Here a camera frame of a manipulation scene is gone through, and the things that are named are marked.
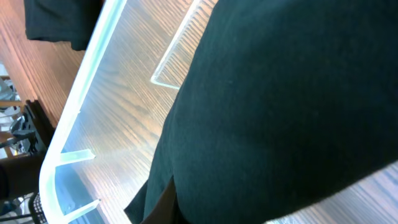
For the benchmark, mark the clear plastic storage bin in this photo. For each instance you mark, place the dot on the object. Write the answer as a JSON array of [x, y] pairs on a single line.
[[111, 121]]

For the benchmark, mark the black cloth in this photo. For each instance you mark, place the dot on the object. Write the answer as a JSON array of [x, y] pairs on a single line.
[[70, 21], [286, 103]]

